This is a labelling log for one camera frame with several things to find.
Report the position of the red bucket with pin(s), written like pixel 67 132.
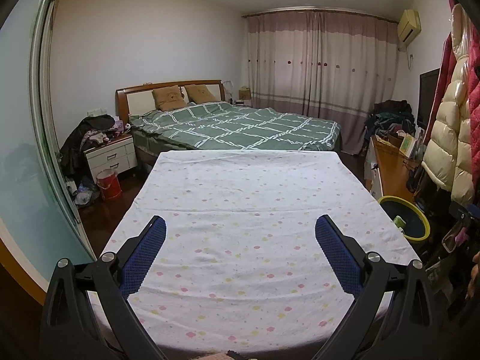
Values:
pixel 109 186

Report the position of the yellowed air conditioner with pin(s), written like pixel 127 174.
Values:
pixel 408 26

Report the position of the dark clothes heap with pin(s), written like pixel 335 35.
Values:
pixel 77 142

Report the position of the black television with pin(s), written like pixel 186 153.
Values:
pixel 428 99

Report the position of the white nightstand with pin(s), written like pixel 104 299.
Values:
pixel 112 159

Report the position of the pink and white curtain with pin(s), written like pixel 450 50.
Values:
pixel 318 78

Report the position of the wall socket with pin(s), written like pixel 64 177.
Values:
pixel 96 112

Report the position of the brown pillow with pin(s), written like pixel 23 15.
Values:
pixel 201 93
pixel 168 97

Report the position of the person's right hand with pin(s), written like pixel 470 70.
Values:
pixel 475 275

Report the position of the wooden bed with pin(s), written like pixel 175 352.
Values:
pixel 138 97

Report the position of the pink-red quilted jacket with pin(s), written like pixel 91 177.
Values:
pixel 476 112

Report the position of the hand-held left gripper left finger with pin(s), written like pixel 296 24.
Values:
pixel 144 255

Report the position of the floral white tablecloth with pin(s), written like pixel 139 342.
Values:
pixel 240 232

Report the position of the sliding wardrobe door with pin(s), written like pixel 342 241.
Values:
pixel 22 138

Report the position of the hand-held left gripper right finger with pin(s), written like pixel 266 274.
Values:
pixel 337 255

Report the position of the cream puffer jacket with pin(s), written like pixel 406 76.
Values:
pixel 448 138

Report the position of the green checked duvet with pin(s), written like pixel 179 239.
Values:
pixel 240 125

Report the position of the wooden sideboard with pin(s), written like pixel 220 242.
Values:
pixel 392 172

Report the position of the floor clutter pile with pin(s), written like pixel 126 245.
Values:
pixel 84 194

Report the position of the yellow-rimmed dark bin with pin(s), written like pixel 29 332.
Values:
pixel 416 225

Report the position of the pile of mixed clothes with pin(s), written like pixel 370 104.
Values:
pixel 390 120

